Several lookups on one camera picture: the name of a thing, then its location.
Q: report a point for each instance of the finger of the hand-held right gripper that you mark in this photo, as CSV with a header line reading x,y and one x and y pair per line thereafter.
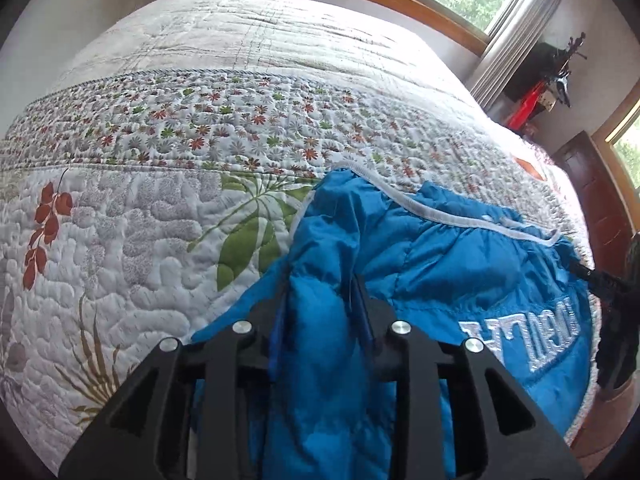
x,y
610,287

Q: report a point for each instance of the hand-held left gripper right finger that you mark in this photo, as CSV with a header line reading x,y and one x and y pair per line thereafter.
x,y
364,325

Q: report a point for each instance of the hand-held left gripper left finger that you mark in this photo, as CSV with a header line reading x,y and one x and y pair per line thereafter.
x,y
275,355

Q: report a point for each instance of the blue puffer jacket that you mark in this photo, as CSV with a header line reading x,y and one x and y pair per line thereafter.
x,y
475,270

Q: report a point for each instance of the dark wooden headboard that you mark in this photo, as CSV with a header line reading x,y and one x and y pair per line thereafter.
x,y
600,200

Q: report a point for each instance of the narrow wooden framed window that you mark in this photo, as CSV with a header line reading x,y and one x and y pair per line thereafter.
x,y
630,150

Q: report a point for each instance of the red hanging bag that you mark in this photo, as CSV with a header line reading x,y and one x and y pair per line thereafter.
x,y
525,107

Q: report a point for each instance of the wooden coat rack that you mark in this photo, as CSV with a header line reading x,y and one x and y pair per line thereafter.
x,y
562,82

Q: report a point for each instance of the floral quilted bedspread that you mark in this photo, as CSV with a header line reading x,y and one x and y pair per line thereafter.
x,y
200,110

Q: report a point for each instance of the grey curtain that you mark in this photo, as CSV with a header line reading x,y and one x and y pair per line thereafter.
x,y
520,45

